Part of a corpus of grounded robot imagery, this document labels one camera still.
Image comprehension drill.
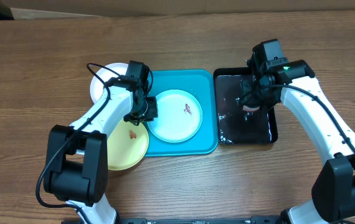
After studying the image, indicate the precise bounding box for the green scrub sponge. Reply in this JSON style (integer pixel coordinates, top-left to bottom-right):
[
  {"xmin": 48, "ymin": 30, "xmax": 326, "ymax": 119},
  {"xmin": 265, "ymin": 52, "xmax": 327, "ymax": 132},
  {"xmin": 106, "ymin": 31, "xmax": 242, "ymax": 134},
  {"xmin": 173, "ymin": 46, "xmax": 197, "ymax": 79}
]
[{"xmin": 242, "ymin": 105, "xmax": 260, "ymax": 112}]

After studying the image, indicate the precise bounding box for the light blue plate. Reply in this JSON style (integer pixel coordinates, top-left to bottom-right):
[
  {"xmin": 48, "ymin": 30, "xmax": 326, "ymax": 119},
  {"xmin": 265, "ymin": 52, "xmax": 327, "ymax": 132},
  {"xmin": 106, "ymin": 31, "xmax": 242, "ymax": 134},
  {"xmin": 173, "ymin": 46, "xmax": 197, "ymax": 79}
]
[{"xmin": 148, "ymin": 90, "xmax": 202, "ymax": 143}]

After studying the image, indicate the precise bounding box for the white plate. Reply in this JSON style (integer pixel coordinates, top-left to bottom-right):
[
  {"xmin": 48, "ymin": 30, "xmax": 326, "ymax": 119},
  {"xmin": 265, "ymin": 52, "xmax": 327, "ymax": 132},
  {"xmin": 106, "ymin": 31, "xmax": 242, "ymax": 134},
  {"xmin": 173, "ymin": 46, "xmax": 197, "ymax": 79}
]
[{"xmin": 90, "ymin": 63, "xmax": 128, "ymax": 103}]

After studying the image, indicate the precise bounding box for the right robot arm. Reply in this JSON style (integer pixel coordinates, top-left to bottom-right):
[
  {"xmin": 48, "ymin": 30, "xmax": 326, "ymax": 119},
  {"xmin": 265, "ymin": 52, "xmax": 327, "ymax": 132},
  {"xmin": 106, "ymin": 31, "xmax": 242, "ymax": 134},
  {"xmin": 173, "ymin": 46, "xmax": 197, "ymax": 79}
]
[{"xmin": 240, "ymin": 39, "xmax": 355, "ymax": 223}]

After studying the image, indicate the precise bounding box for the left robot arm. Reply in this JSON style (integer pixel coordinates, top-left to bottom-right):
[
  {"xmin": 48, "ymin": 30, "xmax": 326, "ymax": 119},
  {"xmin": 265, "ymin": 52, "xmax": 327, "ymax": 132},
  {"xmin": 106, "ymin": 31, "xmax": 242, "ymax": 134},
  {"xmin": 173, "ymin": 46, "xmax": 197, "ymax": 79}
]
[{"xmin": 35, "ymin": 60, "xmax": 158, "ymax": 224}]

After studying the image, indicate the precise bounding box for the black water tray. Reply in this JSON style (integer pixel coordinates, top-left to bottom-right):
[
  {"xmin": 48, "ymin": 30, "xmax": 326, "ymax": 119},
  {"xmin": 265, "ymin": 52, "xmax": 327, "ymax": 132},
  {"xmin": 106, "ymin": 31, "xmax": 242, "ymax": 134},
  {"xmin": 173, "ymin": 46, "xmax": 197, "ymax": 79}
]
[{"xmin": 213, "ymin": 67, "xmax": 278, "ymax": 145}]

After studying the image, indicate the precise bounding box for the teal plastic tray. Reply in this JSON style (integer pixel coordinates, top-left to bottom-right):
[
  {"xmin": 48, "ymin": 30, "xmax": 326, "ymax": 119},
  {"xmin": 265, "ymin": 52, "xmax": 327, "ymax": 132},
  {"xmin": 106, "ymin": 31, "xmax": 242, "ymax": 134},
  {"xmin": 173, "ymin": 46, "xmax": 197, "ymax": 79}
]
[{"xmin": 145, "ymin": 70, "xmax": 218, "ymax": 157}]

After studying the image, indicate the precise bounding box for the yellow plate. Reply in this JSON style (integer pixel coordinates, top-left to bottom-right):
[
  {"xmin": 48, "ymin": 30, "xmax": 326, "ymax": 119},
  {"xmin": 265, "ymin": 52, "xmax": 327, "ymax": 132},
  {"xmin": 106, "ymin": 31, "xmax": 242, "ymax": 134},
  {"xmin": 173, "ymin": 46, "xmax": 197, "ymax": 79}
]
[{"xmin": 107, "ymin": 120, "xmax": 149, "ymax": 171}]

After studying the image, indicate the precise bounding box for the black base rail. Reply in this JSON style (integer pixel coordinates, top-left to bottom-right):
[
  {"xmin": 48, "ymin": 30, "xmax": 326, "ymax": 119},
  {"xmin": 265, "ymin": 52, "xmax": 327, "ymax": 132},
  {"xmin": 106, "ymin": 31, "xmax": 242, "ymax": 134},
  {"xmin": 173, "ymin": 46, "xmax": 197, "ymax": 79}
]
[{"xmin": 114, "ymin": 215, "xmax": 286, "ymax": 224}]

